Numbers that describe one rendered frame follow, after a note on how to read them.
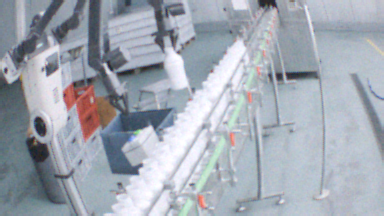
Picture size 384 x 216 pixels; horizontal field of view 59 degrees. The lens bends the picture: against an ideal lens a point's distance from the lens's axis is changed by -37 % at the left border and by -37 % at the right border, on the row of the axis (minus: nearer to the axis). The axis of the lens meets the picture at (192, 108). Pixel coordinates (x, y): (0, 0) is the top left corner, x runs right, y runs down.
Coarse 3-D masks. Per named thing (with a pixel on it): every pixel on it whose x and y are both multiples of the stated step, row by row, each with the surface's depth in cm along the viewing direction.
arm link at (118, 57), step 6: (120, 48) 158; (126, 48) 162; (108, 54) 160; (114, 54) 157; (120, 54) 158; (126, 54) 160; (96, 60) 155; (102, 60) 159; (114, 60) 159; (120, 60) 158; (126, 60) 159; (96, 66) 157; (102, 66) 157; (114, 66) 159; (120, 66) 160
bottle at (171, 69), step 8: (168, 48) 192; (168, 56) 193; (176, 56) 193; (168, 64) 192; (176, 64) 192; (168, 72) 194; (176, 72) 193; (184, 72) 195; (176, 80) 194; (184, 80) 195; (176, 88) 195; (184, 88) 195
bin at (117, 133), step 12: (168, 108) 250; (120, 120) 258; (132, 120) 256; (144, 120) 255; (156, 120) 253; (168, 120) 237; (108, 132) 240; (120, 132) 255; (132, 132) 224; (156, 132) 221; (108, 144) 230; (120, 144) 228; (108, 156) 232; (120, 156) 230; (120, 168) 233; (132, 168) 231
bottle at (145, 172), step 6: (144, 168) 122; (150, 168) 122; (144, 174) 119; (150, 174) 120; (150, 180) 120; (156, 180) 121; (150, 186) 119; (156, 186) 120; (162, 186) 122; (156, 192) 120; (162, 198) 121; (162, 204) 121; (168, 204) 123; (162, 210) 121
